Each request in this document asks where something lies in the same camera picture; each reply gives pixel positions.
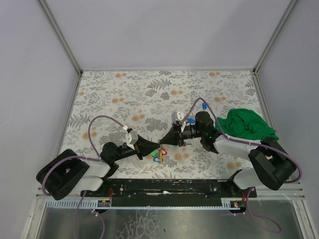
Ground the purple camera cable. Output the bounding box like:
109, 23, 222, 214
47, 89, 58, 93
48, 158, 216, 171
41, 116, 127, 195
180, 98, 304, 183

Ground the blue tag key lower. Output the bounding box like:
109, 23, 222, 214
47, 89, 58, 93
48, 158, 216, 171
186, 118, 195, 124

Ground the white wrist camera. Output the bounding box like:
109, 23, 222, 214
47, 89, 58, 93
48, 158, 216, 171
123, 126, 139, 150
171, 112, 185, 125

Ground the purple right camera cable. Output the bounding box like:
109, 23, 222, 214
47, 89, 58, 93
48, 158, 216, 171
180, 98, 304, 183

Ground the right aluminium frame post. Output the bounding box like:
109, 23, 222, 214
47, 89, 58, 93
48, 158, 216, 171
253, 0, 300, 74

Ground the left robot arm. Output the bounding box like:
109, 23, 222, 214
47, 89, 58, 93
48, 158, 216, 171
36, 135, 160, 201

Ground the left aluminium frame post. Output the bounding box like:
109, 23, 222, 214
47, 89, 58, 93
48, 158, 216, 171
36, 0, 83, 75

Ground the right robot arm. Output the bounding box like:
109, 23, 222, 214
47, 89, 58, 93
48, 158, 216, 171
159, 111, 297, 191

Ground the green cloth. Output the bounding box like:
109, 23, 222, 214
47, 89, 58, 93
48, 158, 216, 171
215, 109, 279, 141

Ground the purple floor cable left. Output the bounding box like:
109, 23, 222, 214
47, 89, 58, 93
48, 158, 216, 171
72, 190, 107, 239

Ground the purple floor cable right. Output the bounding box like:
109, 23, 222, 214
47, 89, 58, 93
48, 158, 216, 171
234, 186, 282, 234

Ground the aluminium frame post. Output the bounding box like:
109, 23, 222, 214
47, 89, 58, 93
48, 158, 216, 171
253, 0, 300, 74
36, 0, 83, 75

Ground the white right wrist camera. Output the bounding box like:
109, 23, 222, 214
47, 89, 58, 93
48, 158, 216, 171
171, 112, 185, 125

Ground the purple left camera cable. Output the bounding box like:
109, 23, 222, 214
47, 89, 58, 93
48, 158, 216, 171
41, 116, 127, 195

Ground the floral table mat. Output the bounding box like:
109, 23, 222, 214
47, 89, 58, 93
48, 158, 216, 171
61, 71, 262, 179

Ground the white cable duct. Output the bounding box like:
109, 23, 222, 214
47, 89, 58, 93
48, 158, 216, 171
46, 195, 245, 212

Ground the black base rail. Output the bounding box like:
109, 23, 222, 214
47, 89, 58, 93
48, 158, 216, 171
80, 179, 257, 205

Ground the purple floor cable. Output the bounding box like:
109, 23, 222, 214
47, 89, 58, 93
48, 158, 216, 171
72, 190, 107, 239
234, 186, 282, 234

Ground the spiral keyring with yellow handle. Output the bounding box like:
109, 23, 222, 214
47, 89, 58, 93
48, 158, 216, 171
151, 145, 167, 164

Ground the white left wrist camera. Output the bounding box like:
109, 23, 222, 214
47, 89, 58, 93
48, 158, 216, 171
123, 126, 139, 150

